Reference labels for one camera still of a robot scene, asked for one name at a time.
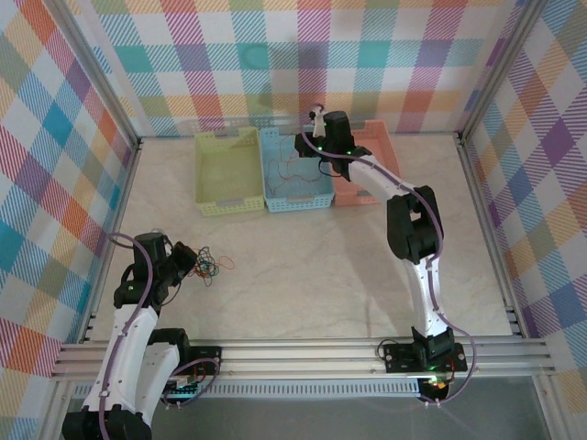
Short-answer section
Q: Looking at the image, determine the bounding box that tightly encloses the black thin cable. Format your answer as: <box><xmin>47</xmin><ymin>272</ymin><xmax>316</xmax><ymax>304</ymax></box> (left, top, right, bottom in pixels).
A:
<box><xmin>192</xmin><ymin>247</ymin><xmax>221</xmax><ymax>288</ymax></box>

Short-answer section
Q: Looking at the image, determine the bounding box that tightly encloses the orange thin cable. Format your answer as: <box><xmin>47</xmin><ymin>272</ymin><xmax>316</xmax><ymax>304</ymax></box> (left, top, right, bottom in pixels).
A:
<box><xmin>192</xmin><ymin>256</ymin><xmax>235</xmax><ymax>279</ymax></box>

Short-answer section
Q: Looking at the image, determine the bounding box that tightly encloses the red thin cable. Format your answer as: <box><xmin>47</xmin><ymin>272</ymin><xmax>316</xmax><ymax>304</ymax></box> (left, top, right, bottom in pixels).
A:
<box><xmin>267</xmin><ymin>132</ymin><xmax>323</xmax><ymax>196</ymax></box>

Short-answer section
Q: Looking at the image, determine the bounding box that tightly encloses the pink plastic basket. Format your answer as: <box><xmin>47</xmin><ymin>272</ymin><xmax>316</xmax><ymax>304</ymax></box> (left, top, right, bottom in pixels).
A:
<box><xmin>332</xmin><ymin>119</ymin><xmax>401</xmax><ymax>207</ymax></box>

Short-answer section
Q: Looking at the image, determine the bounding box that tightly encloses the blue plastic basket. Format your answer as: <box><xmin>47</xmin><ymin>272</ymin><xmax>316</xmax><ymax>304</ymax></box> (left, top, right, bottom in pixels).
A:
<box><xmin>259</xmin><ymin>126</ymin><xmax>337</xmax><ymax>215</ymax></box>

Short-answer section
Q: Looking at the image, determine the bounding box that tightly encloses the green plastic basket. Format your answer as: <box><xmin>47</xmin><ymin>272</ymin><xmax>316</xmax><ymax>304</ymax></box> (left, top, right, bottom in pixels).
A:
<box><xmin>193</xmin><ymin>126</ymin><xmax>268</xmax><ymax>218</ymax></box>

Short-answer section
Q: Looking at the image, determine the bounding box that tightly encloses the aluminium side rail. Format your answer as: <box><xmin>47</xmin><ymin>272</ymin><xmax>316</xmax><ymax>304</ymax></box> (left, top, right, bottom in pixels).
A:
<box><xmin>456</xmin><ymin>132</ymin><xmax>526</xmax><ymax>338</ymax></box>
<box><xmin>75</xmin><ymin>137</ymin><xmax>144</xmax><ymax>345</ymax></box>

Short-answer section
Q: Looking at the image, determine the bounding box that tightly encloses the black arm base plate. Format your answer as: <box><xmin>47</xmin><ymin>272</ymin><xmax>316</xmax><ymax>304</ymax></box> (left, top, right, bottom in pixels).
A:
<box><xmin>190</xmin><ymin>346</ymin><xmax>224</xmax><ymax>375</ymax></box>
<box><xmin>382</xmin><ymin>339</ymin><xmax>469</xmax><ymax>375</ymax></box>

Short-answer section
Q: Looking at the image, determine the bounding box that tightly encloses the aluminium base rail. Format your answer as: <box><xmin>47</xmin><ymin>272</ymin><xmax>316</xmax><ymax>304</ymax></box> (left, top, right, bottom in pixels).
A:
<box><xmin>53</xmin><ymin>336</ymin><xmax>554</xmax><ymax>381</ymax></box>

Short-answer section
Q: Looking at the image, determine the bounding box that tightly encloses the slotted grey cable duct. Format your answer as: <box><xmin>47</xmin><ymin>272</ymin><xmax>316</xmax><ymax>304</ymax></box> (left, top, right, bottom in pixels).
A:
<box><xmin>72</xmin><ymin>382</ymin><xmax>426</xmax><ymax>401</ymax></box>

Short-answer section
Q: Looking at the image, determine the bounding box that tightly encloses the aluminium frame post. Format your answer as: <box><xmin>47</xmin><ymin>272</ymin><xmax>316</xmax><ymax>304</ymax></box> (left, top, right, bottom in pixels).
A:
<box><xmin>457</xmin><ymin>0</ymin><xmax>549</xmax><ymax>143</ymax></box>
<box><xmin>43</xmin><ymin>0</ymin><xmax>144</xmax><ymax>150</ymax></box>

